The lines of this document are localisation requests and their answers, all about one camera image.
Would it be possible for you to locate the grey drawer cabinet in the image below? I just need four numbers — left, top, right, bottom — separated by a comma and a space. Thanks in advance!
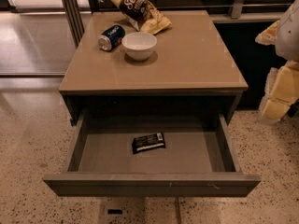
60, 10, 248, 119

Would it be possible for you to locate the white ceramic bowl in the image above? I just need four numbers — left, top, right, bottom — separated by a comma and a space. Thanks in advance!
121, 32, 157, 61

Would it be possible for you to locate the black rxbar chocolate bar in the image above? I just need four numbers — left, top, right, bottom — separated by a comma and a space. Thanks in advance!
132, 133, 165, 154

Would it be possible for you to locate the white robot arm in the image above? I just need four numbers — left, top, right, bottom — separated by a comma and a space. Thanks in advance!
255, 0, 299, 125

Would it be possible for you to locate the metal railing frame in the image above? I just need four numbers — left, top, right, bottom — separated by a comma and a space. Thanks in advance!
57, 0, 299, 47

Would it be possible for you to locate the metal floor outlet plate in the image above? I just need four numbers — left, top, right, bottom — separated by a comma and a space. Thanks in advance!
97, 197, 148, 224

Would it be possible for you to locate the blue pepsi soda can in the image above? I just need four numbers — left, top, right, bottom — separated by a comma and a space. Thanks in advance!
98, 25, 125, 51

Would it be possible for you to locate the open grey top drawer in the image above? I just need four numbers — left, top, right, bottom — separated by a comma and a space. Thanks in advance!
43, 112, 261, 197

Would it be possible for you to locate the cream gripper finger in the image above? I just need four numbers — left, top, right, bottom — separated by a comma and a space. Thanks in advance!
259, 61, 299, 124
255, 21, 279, 46

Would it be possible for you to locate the black yellow chip bag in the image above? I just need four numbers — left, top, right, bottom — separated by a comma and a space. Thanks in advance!
110, 0, 171, 35

